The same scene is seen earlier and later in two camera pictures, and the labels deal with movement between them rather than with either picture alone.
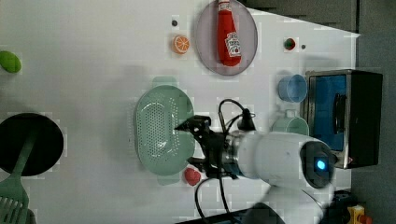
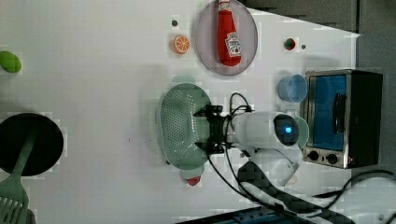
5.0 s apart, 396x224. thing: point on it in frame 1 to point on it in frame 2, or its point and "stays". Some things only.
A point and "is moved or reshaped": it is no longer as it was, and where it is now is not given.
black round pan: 47,147 stays
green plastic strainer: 161,148 is moved or reshaped
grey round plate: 206,38 stays
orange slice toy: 181,44 stays
